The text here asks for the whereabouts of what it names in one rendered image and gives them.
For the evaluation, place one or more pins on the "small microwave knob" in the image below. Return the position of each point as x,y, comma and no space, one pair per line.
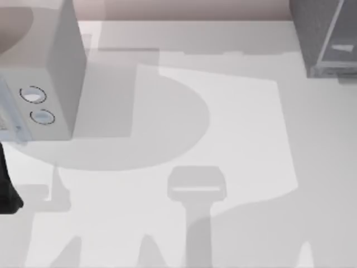
42,116

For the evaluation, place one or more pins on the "large microwave knob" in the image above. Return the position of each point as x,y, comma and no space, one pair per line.
33,95

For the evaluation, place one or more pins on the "pale microwave oven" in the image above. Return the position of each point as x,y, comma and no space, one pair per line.
42,56

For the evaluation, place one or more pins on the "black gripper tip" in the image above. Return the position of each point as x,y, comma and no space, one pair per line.
7,192

